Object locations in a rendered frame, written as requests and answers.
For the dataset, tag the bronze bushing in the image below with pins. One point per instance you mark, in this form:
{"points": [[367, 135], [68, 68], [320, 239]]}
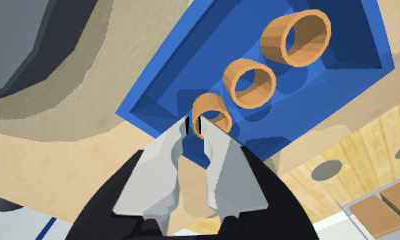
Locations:
{"points": [[206, 102], [312, 33], [261, 89]]}

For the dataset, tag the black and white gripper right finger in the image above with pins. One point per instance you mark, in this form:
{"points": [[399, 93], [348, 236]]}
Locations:
{"points": [[238, 183]]}

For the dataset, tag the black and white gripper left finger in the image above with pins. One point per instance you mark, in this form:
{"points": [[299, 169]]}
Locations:
{"points": [[146, 186]]}

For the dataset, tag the blue crate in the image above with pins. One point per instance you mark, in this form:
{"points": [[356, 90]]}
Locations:
{"points": [[213, 33]]}

